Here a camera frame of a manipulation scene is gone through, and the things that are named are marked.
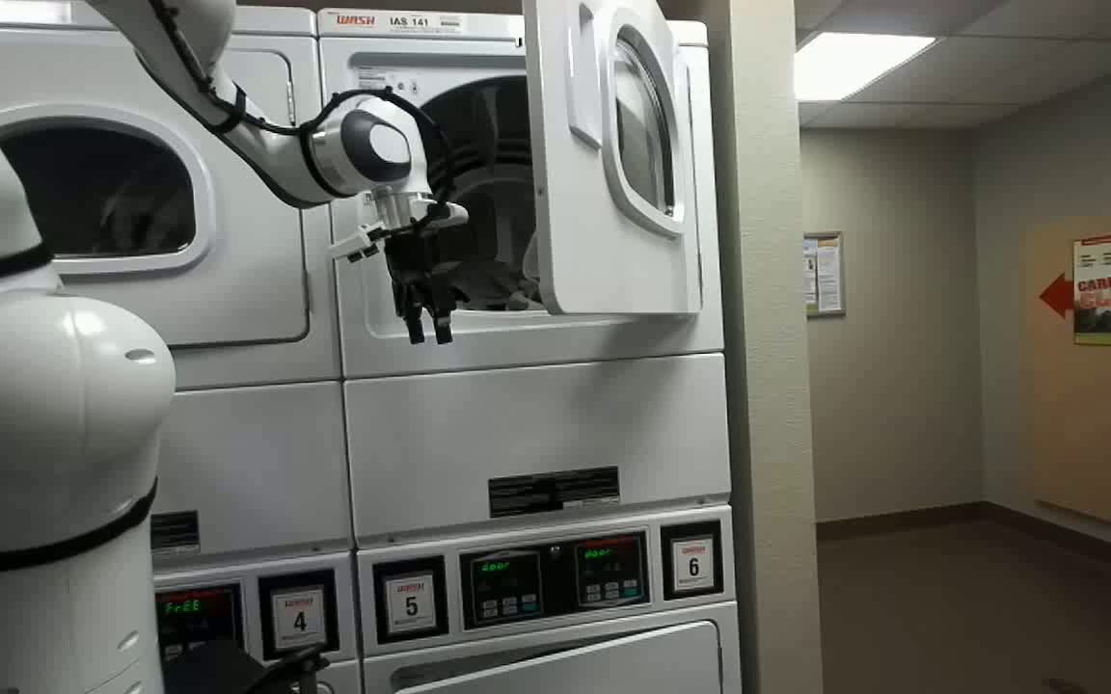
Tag white stacked dryer numbered four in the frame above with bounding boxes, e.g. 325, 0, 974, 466
0, 6, 368, 694

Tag white dryer door with handle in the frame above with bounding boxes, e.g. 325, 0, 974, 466
523, 0, 706, 321

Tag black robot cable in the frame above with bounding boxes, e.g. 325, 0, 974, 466
147, 0, 457, 197

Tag small framed wall notice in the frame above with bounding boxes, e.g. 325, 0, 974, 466
804, 229, 848, 321

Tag black dryer control panel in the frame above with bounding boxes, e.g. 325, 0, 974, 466
150, 583, 246, 668
458, 527, 652, 633

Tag number four label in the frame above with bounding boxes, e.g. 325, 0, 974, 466
256, 567, 343, 660

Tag white stacked dryer numbered five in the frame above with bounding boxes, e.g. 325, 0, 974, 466
318, 6, 744, 694

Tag wide black warning sticker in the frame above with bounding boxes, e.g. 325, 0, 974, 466
485, 462, 620, 520

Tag number six label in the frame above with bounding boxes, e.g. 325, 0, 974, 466
660, 518, 726, 601

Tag white dryer door with window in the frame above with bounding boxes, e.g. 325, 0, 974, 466
0, 48, 318, 357

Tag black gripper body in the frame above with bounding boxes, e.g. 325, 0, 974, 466
382, 222, 470, 321

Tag rectangular ceiling light panel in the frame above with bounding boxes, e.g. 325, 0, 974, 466
791, 30, 938, 108

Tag white lower dryer door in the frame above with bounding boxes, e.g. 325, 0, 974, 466
359, 601, 741, 694

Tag number five label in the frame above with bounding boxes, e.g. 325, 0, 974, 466
371, 551, 452, 648

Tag small black warning sticker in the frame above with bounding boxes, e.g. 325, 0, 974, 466
147, 509, 205, 554

